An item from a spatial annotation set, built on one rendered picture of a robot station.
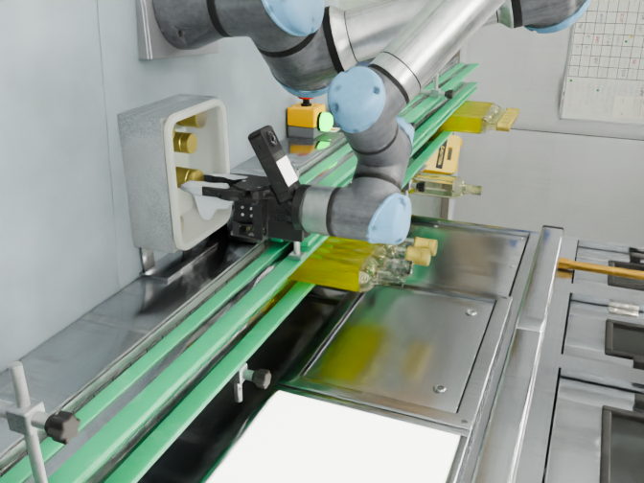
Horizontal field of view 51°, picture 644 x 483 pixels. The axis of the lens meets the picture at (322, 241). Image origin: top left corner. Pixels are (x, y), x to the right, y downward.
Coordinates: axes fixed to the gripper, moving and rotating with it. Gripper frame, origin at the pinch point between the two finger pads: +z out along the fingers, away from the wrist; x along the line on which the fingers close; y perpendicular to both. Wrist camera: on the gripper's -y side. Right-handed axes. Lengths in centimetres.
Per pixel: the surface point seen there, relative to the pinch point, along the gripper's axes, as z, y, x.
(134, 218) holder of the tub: 8.1, 5.8, -5.7
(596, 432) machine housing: -66, 39, 13
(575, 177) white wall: -51, 156, 618
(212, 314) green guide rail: -7.4, 18.8, -8.8
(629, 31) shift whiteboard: -77, 12, 611
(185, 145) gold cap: 2.9, -4.9, 2.4
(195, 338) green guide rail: -8.8, 19.0, -15.8
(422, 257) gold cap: -31.2, 20.2, 30.6
